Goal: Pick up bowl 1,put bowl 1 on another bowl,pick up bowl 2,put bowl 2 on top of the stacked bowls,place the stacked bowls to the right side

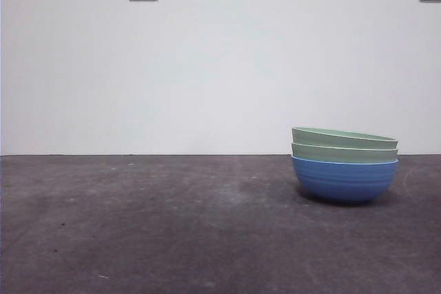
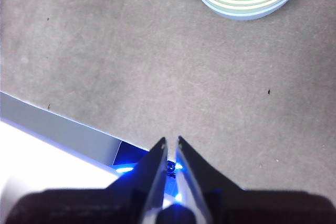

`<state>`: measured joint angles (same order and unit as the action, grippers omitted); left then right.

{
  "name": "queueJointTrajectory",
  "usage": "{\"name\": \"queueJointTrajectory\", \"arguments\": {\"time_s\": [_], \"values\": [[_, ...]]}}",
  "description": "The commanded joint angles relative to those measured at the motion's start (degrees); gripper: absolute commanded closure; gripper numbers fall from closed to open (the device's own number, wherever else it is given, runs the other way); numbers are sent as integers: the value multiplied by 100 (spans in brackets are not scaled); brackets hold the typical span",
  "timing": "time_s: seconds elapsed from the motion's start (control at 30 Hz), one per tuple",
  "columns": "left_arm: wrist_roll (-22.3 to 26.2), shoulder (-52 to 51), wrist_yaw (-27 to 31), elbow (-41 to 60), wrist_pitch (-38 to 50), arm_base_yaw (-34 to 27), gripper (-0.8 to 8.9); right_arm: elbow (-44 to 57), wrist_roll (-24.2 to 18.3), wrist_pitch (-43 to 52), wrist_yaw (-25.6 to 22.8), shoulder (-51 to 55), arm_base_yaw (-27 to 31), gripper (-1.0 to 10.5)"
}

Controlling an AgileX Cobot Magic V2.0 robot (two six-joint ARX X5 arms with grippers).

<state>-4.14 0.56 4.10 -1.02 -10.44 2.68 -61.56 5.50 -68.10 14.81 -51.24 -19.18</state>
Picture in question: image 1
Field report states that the green ribbed bowl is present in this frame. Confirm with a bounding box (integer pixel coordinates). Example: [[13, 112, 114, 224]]
[[291, 126, 399, 151], [291, 142, 399, 165]]

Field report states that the blue ribbed bowl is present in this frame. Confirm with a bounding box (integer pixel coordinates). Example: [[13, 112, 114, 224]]
[[291, 155, 400, 205]]

